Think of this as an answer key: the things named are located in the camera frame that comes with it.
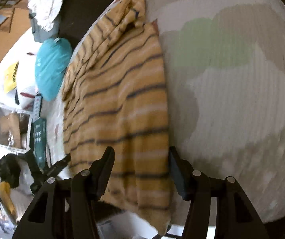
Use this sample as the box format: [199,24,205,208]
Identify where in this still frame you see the green box with buttons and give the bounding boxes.
[33,118,47,169]

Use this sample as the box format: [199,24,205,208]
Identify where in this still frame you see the white storage shelf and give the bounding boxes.
[0,103,32,157]

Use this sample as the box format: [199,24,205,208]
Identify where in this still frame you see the yellow and white bag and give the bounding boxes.
[4,62,19,93]

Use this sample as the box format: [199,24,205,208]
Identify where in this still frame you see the teal pillow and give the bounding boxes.
[35,38,72,101]

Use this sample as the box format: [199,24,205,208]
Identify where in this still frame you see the yellow striped knit garment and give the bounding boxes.
[62,0,172,234]

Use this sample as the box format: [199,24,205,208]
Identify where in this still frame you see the black chair base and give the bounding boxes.
[23,150,71,195]

